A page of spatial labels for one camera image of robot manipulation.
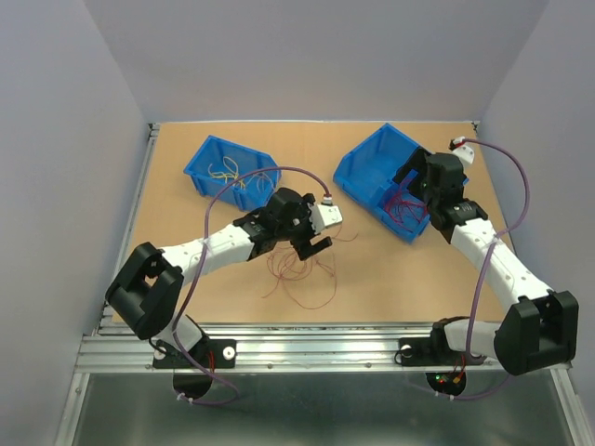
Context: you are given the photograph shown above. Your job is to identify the yellow wire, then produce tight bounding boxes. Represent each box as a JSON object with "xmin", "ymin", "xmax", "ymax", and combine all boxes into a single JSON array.
[{"xmin": 207, "ymin": 155, "xmax": 247, "ymax": 191}]

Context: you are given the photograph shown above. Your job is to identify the large divided blue bin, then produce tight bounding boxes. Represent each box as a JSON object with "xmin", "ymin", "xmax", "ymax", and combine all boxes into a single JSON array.
[{"xmin": 333, "ymin": 124, "xmax": 429, "ymax": 243}]

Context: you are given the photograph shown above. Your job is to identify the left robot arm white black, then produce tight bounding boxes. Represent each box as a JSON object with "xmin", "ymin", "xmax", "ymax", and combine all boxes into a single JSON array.
[{"xmin": 105, "ymin": 188, "xmax": 343, "ymax": 366}]

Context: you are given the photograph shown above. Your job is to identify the wire bundle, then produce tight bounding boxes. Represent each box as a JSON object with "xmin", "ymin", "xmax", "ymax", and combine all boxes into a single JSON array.
[{"xmin": 260, "ymin": 231, "xmax": 359, "ymax": 310}]

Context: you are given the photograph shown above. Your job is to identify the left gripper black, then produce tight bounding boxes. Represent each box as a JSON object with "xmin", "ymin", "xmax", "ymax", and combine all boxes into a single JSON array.
[{"xmin": 276, "ymin": 194, "xmax": 331, "ymax": 260}]

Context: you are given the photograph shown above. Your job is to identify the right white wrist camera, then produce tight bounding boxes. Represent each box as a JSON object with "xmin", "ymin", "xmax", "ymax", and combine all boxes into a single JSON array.
[{"xmin": 449, "ymin": 137, "xmax": 475, "ymax": 168}]

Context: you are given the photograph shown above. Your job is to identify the pink wire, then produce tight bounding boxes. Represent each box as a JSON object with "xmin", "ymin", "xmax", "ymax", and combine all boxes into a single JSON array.
[{"xmin": 241, "ymin": 166, "xmax": 283, "ymax": 194}]

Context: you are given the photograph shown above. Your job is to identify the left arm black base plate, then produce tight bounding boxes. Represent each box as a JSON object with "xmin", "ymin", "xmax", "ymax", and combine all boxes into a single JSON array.
[{"xmin": 149, "ymin": 336, "xmax": 236, "ymax": 371}]

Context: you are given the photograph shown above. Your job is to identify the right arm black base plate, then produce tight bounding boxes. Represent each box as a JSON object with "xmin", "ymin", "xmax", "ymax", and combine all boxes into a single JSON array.
[{"xmin": 394, "ymin": 336, "xmax": 486, "ymax": 367}]

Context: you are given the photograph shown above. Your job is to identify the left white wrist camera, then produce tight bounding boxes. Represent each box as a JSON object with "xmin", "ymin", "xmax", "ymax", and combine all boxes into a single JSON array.
[{"xmin": 309, "ymin": 195, "xmax": 343, "ymax": 235}]

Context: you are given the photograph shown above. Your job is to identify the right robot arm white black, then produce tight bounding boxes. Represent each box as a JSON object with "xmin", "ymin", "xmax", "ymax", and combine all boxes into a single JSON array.
[{"xmin": 393, "ymin": 138, "xmax": 579, "ymax": 375}]

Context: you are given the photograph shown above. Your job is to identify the aluminium frame rails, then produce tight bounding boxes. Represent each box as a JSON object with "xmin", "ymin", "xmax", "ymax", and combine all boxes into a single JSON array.
[{"xmin": 55, "ymin": 121, "xmax": 577, "ymax": 446}]

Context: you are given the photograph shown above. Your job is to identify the red wire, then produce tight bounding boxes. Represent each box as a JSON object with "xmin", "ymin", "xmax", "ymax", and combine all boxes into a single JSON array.
[{"xmin": 385, "ymin": 183, "xmax": 429, "ymax": 233}]

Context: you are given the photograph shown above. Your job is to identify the small blue bin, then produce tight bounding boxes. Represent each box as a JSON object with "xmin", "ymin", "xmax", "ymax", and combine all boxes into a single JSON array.
[{"xmin": 183, "ymin": 136, "xmax": 282, "ymax": 212}]

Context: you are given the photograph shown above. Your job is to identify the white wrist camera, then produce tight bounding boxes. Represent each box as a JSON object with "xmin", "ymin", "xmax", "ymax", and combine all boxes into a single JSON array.
[
  {"xmin": 449, "ymin": 137, "xmax": 475, "ymax": 168},
  {"xmin": 309, "ymin": 195, "xmax": 343, "ymax": 235}
]

